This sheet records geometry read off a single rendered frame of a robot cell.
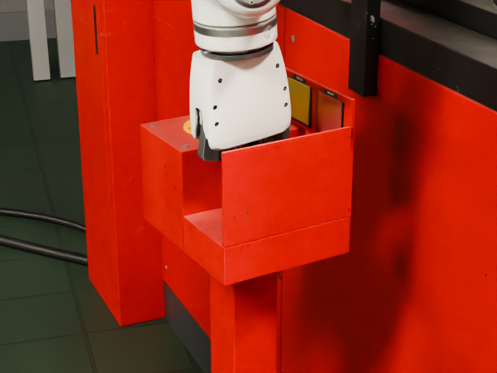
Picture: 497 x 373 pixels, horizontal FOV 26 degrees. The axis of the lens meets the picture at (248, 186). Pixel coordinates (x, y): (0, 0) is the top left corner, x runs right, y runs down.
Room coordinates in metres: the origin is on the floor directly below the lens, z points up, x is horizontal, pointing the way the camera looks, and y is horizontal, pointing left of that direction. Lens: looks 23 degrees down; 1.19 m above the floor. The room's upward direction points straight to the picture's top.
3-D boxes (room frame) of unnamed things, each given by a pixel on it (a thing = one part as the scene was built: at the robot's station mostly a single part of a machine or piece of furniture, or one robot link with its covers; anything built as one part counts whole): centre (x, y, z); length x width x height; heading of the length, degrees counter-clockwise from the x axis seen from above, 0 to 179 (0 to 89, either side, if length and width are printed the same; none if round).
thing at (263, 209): (1.13, 0.01, 0.75); 0.20 x 0.16 x 0.18; 30
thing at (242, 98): (1.07, 0.01, 0.86); 0.10 x 0.07 x 0.11; 120
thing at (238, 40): (1.06, 0.01, 0.92); 0.09 x 0.08 x 0.03; 120
